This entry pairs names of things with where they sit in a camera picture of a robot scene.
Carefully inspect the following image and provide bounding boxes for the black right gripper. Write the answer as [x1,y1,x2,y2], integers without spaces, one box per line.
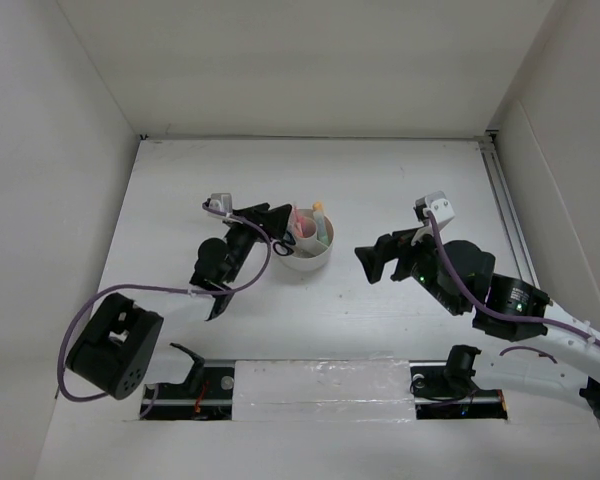
[354,219,464,315]

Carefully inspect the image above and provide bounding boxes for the white round divided organizer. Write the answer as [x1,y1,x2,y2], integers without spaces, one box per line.
[274,208,335,273]

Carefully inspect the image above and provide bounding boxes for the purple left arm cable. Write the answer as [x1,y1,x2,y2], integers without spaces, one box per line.
[55,199,274,416]

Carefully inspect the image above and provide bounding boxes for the green highlighter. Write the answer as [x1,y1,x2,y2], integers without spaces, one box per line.
[315,216,330,247]

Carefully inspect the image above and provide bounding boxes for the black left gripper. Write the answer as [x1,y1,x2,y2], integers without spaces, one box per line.
[220,203,289,284]

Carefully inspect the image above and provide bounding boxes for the black handled scissors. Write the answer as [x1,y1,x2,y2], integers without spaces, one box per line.
[272,231,296,257]

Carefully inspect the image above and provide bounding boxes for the pink highlighter pen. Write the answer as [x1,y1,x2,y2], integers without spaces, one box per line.
[292,204,305,238]

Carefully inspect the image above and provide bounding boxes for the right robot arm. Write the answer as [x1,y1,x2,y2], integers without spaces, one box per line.
[354,230,600,421]

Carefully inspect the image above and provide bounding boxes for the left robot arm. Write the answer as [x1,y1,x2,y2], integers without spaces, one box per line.
[56,194,293,403]

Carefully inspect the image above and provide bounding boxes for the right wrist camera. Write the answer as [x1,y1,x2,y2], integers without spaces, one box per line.
[412,191,455,244]

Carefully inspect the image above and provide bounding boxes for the orange highlighter marker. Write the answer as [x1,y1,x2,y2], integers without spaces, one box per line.
[312,202,324,222]

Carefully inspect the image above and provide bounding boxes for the aluminium rail at right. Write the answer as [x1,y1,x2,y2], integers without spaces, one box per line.
[476,130,538,286]

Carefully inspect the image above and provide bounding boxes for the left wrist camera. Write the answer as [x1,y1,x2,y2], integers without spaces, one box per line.
[203,193,233,218]

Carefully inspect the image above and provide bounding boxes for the front mounting rail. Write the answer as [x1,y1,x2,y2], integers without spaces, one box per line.
[140,359,508,423]

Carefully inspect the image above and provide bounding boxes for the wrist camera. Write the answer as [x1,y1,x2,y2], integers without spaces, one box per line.
[203,193,233,218]
[412,191,455,244]

